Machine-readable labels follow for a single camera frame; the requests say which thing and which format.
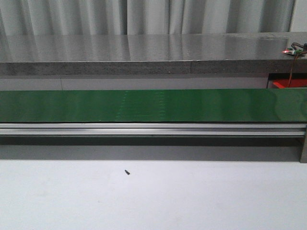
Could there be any grey stone counter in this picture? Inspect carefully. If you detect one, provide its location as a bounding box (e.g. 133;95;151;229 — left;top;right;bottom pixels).
0;32;307;76

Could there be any red plastic tray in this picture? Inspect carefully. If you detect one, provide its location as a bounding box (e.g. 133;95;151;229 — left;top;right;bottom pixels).
272;79;307;89

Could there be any green conveyor belt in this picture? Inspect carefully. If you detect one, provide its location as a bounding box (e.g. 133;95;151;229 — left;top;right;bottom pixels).
0;88;307;123

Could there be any small green circuit board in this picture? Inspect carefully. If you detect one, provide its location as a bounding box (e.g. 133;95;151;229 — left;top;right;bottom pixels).
282;47;303;56

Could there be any grey curtain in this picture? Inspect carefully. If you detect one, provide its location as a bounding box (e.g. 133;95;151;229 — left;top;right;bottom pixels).
0;0;295;35

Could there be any aluminium conveyor frame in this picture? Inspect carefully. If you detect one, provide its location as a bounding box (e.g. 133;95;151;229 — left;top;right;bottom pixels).
0;123;307;163

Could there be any red black wire cable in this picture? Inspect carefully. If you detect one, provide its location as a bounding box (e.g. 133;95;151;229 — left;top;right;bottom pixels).
287;42;307;89

